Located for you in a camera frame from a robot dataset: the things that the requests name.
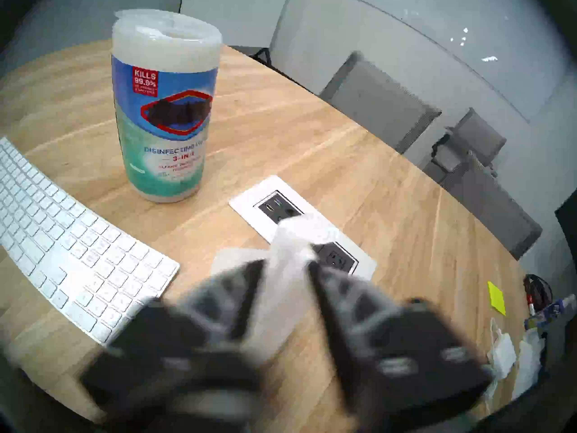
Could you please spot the white slim keyboard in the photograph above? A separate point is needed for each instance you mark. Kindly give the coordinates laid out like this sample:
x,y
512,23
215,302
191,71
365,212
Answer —
x,y
67,238

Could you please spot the freestanding whiteboard with black stand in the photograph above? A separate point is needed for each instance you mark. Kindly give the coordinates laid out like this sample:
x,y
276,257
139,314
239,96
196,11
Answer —
x,y
234,12

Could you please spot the grey office chair with armrests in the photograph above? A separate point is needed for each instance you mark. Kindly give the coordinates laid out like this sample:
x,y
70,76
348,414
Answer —
x,y
478,139

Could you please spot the yellow sticky note pad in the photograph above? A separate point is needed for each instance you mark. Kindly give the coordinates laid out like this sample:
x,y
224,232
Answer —
x,y
496,297

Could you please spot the silver table power outlet box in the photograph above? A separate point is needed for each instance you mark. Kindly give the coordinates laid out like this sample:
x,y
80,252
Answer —
x,y
266,197

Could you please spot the whiteboard cleaner spray bottle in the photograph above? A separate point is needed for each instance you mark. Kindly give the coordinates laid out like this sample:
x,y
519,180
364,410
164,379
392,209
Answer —
x,y
552,311

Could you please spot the large wall glass board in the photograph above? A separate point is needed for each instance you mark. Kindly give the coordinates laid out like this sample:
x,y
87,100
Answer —
x,y
451,39

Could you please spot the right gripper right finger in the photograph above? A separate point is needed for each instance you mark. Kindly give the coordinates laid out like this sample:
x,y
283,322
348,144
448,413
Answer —
x,y
396,355

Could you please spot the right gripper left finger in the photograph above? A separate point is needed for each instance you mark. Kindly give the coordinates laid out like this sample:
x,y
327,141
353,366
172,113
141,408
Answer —
x,y
180,360

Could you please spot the crumpled white tissue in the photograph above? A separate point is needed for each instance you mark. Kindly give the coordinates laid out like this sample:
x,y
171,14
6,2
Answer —
x,y
528,364

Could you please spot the white power adapter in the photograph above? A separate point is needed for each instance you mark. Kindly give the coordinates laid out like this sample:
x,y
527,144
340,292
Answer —
x,y
502,353

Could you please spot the low grey mesh chair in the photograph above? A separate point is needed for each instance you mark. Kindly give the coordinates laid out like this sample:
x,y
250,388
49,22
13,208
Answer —
x,y
491,206

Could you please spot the wide grey mesh chair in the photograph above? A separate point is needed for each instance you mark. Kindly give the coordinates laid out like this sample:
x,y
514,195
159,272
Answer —
x,y
378,105

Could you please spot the large black wall screen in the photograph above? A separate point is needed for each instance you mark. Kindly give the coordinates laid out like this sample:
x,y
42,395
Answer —
x,y
569,229

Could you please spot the disinfecting wipes canister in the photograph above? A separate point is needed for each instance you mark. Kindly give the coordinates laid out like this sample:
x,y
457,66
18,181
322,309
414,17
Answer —
x,y
164,112

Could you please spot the white disinfecting wipe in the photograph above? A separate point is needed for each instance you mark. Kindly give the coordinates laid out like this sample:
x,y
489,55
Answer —
x,y
286,274

